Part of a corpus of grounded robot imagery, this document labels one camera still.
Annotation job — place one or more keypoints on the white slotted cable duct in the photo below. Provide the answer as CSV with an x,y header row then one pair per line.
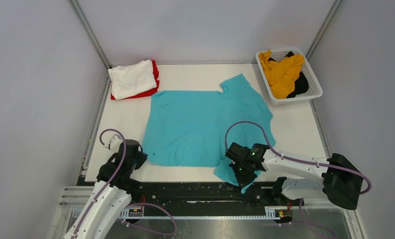
x,y
197,212

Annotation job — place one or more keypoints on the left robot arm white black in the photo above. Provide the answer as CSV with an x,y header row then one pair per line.
x,y
112,192

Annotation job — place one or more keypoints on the teal t shirt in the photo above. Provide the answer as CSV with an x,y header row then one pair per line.
x,y
194,128

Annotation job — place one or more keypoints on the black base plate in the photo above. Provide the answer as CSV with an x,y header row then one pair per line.
x,y
168,195

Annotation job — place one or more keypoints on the yellow t shirt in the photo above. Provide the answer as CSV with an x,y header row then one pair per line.
x,y
281,74

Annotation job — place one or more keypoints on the folded white t shirt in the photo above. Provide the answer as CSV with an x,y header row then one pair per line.
x,y
131,79

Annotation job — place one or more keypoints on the black t shirt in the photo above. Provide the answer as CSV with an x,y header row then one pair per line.
x,y
299,84

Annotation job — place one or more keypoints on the folded red t shirt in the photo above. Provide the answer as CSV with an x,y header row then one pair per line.
x,y
153,89

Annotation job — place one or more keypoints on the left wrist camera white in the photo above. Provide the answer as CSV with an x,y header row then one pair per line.
x,y
114,143

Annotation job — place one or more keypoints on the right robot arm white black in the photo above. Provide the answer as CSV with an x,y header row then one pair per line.
x,y
334,179

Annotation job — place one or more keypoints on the white plastic basket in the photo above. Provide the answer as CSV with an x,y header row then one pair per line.
x,y
288,76

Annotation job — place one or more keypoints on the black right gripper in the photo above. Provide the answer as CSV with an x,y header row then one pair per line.
x,y
243,181

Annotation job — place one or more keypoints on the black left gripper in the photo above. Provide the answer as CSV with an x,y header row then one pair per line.
x,y
142,157

